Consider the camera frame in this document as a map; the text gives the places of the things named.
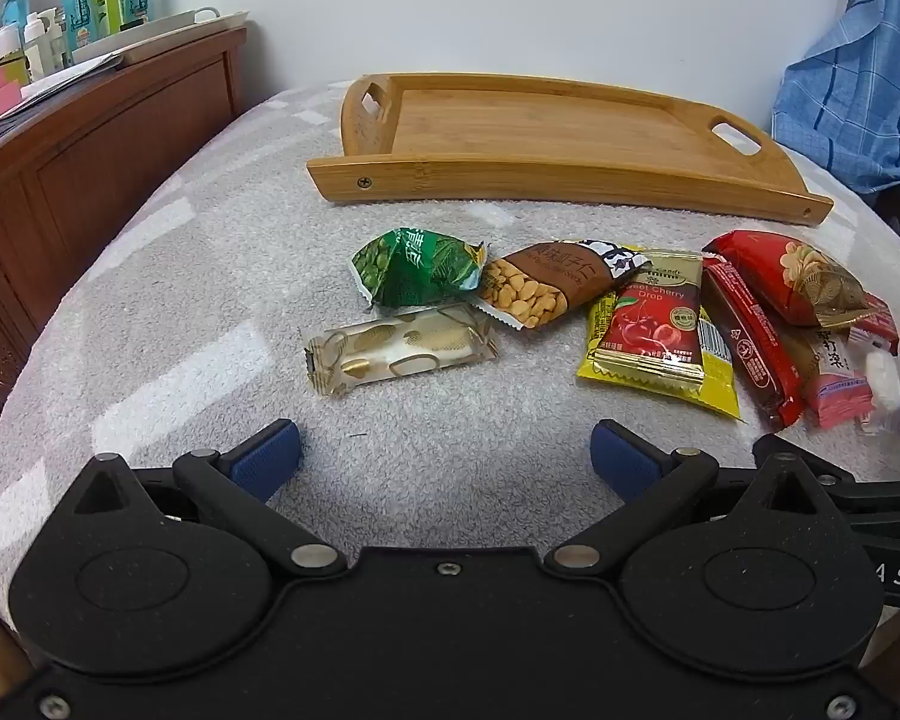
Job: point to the pink snack packet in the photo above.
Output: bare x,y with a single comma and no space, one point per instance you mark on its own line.
840,397

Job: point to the small teal bottle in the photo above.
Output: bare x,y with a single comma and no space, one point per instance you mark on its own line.
13,7

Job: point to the yellow snack packet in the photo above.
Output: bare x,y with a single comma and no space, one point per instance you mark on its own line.
718,381

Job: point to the red cherry candy packet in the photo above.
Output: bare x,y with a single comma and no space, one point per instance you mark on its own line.
649,322

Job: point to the white plastic bottle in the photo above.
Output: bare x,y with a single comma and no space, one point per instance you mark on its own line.
36,45
56,37

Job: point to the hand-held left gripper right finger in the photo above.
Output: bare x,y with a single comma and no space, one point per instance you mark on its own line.
624,459

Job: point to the brown wooden dresser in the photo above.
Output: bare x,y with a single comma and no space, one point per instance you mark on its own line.
82,187

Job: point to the white power strip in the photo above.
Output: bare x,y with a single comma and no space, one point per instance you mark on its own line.
165,28

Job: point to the white candy packet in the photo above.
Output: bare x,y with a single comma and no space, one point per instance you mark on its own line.
881,382

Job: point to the dark red bar packet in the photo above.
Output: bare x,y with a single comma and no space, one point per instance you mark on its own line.
750,345
885,322

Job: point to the cream gold snack packet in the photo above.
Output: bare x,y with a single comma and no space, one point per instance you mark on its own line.
397,349

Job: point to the red gold nut packet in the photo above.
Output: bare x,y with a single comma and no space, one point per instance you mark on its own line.
787,274

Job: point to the green pea snack packet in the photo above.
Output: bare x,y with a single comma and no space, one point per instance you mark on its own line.
412,266

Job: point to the brown peanut snack packet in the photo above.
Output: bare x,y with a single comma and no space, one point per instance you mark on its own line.
540,277

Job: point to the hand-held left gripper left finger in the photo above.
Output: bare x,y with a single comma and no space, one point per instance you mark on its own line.
266,459

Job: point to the stack of papers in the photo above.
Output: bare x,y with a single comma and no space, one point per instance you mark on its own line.
52,86

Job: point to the blue plaid shirt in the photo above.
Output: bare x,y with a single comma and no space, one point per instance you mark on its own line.
855,75

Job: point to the wooden tray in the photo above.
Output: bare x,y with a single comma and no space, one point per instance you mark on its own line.
540,120

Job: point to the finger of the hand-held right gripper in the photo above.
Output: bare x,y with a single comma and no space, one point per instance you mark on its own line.
772,446

